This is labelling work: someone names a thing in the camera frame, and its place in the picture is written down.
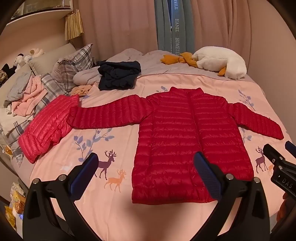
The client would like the grey garment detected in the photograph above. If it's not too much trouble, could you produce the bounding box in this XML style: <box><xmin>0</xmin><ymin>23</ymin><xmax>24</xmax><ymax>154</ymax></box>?
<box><xmin>3</xmin><ymin>71</ymin><xmax>33</xmax><ymax>107</ymax></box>

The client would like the red puffer jacket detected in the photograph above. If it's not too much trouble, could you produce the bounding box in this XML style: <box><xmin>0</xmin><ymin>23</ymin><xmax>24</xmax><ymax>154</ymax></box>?
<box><xmin>67</xmin><ymin>87</ymin><xmax>284</xmax><ymax>205</ymax></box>

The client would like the blue grey printed curtain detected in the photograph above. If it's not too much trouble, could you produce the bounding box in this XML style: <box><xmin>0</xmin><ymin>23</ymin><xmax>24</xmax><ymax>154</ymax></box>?
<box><xmin>154</xmin><ymin>0</ymin><xmax>195</xmax><ymax>56</ymax></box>

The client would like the pink deer printed bedsheet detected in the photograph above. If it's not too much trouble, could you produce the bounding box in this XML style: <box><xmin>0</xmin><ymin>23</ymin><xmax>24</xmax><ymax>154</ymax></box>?
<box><xmin>18</xmin><ymin>71</ymin><xmax>296</xmax><ymax>241</ymax></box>

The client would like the pink curtain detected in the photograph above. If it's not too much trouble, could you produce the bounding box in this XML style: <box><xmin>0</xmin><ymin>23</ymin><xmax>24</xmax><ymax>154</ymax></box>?
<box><xmin>77</xmin><ymin>0</ymin><xmax>160</xmax><ymax>59</ymax></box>
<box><xmin>190</xmin><ymin>0</ymin><xmax>263</xmax><ymax>77</ymax></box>

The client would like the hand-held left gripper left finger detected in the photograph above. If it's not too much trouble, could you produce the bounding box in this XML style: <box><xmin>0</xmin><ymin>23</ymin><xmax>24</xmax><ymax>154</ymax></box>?
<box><xmin>22</xmin><ymin>152</ymin><xmax>109</xmax><ymax>241</ymax></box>

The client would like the yellow fringed cloth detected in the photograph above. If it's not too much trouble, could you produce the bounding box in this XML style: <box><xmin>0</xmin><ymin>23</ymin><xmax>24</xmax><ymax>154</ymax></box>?
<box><xmin>65</xmin><ymin>11</ymin><xmax>84</xmax><ymax>41</ymax></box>

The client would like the coral pink puffer jacket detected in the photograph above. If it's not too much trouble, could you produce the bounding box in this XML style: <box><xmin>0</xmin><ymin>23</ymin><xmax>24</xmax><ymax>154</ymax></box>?
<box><xmin>18</xmin><ymin>95</ymin><xmax>80</xmax><ymax>164</ymax></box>

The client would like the group of small plush toys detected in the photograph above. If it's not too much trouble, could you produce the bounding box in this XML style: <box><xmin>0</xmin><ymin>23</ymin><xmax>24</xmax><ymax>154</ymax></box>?
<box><xmin>13</xmin><ymin>48</ymin><xmax>45</xmax><ymax>68</ymax></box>

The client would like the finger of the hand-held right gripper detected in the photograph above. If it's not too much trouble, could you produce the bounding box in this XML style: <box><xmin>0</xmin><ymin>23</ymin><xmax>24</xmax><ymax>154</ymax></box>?
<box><xmin>285</xmin><ymin>141</ymin><xmax>296</xmax><ymax>163</ymax></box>
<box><xmin>263</xmin><ymin>144</ymin><xmax>286</xmax><ymax>167</ymax></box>

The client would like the white goose plush toy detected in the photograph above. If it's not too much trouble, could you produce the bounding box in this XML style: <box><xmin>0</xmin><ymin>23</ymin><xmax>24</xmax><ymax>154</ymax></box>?
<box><xmin>161</xmin><ymin>46</ymin><xmax>247</xmax><ymax>80</ymax></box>

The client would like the beige pillow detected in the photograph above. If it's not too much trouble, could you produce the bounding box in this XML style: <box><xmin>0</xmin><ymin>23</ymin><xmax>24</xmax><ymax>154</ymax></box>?
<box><xmin>0</xmin><ymin>43</ymin><xmax>77</xmax><ymax>98</ymax></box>

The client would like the navy blue garment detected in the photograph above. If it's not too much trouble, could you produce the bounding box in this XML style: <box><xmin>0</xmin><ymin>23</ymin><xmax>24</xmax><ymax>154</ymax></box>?
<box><xmin>97</xmin><ymin>61</ymin><xmax>141</xmax><ymax>91</ymax></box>

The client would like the wall shelf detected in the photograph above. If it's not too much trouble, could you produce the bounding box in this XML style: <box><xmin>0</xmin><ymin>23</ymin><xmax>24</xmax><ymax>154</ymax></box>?
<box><xmin>6</xmin><ymin>0</ymin><xmax>80</xmax><ymax>26</ymax></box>

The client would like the light grey cloth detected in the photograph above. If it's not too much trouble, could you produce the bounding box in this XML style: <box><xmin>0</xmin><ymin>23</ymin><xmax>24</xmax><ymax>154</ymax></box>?
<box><xmin>73</xmin><ymin>69</ymin><xmax>102</xmax><ymax>86</ymax></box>

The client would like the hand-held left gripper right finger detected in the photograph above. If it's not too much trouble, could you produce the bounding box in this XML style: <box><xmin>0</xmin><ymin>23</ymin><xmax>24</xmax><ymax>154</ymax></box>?
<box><xmin>190</xmin><ymin>152</ymin><xmax>271</xmax><ymax>241</ymax></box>

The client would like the grey duvet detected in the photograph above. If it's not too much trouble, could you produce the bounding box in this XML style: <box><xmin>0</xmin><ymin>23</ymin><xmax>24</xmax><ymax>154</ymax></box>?
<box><xmin>92</xmin><ymin>48</ymin><xmax>255</xmax><ymax>84</ymax></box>

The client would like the grey plaid pillow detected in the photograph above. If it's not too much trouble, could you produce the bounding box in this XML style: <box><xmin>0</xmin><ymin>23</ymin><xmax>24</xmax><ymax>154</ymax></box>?
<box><xmin>40</xmin><ymin>73</ymin><xmax>70</xmax><ymax>99</ymax></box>
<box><xmin>51</xmin><ymin>44</ymin><xmax>94</xmax><ymax>91</ymax></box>

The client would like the pink garment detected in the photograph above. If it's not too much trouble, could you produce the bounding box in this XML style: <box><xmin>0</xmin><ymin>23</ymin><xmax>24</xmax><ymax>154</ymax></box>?
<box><xmin>10</xmin><ymin>76</ymin><xmax>48</xmax><ymax>117</ymax></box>

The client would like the pile of yellow snack bags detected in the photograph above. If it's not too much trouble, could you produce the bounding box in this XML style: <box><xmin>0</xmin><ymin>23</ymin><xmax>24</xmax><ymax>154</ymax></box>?
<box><xmin>5</xmin><ymin>183</ymin><xmax>26</xmax><ymax>230</ymax></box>

